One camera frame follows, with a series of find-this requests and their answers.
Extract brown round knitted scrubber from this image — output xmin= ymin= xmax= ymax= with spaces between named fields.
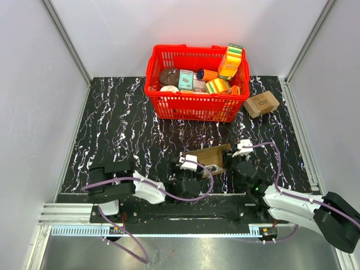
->
xmin=159 ymin=68 xmax=179 ymax=87

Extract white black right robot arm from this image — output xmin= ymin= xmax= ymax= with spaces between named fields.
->
xmin=222 ymin=147 xmax=359 ymax=254

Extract scouring pads pack kraft sleeve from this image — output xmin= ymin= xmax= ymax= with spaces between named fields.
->
xmin=244 ymin=91 xmax=280 ymax=118

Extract red plastic shopping basket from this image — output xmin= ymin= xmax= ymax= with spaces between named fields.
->
xmin=144 ymin=44 xmax=250 ymax=122

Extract orange sponge package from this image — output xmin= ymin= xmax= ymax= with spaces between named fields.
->
xmin=225 ymin=85 xmax=240 ymax=95

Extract orange cylindrical bottle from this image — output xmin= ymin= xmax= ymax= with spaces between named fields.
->
xmin=196 ymin=69 xmax=218 ymax=82

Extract yellow Kamenoko sponge pack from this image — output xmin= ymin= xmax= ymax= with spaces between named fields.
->
xmin=180 ymin=90 xmax=208 ymax=95

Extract yellow green sponge pack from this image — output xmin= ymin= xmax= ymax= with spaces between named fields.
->
xmin=205 ymin=78 xmax=231 ymax=94

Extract white round sponge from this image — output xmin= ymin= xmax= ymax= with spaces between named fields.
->
xmin=160 ymin=85 xmax=179 ymax=93

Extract light blue Kamenoko sponge box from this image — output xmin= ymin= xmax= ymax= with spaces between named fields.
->
xmin=178 ymin=69 xmax=194 ymax=91

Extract white card with stamp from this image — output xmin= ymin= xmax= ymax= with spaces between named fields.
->
xmin=206 ymin=165 xmax=218 ymax=172

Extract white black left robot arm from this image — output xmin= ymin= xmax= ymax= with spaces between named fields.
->
xmin=83 ymin=155 xmax=204 ymax=223

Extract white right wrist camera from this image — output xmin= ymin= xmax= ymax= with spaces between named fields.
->
xmin=232 ymin=139 xmax=253 ymax=158

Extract green yellow sponge scrubber box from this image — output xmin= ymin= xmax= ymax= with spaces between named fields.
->
xmin=218 ymin=43 xmax=243 ymax=81

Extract aluminium frame rail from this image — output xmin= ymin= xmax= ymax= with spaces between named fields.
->
xmin=40 ymin=0 xmax=92 ymax=85

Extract brown cardboard box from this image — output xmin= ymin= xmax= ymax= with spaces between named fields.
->
xmin=184 ymin=143 xmax=231 ymax=176

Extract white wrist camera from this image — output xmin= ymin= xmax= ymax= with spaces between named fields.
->
xmin=232 ymin=139 xmax=253 ymax=158
xmin=179 ymin=154 xmax=197 ymax=172

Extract pink white small box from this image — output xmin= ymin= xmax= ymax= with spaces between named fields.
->
xmin=192 ymin=73 xmax=206 ymax=93

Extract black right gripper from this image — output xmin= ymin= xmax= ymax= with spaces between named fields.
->
xmin=221 ymin=148 xmax=246 ymax=190

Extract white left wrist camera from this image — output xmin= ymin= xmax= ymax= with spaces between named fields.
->
xmin=179 ymin=154 xmax=197 ymax=172

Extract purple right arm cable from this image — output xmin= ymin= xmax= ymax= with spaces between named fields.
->
xmin=241 ymin=141 xmax=360 ymax=243

